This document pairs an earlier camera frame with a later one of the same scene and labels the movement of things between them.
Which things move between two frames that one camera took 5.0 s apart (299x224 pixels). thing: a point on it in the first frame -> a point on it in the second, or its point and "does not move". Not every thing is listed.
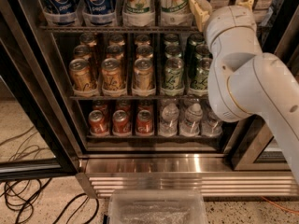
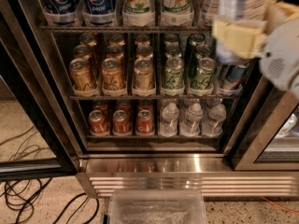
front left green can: [174, 74] does not move
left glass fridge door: [37, 135] does not move
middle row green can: [173, 50] does not move
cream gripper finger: [201, 8] -> [248, 41]
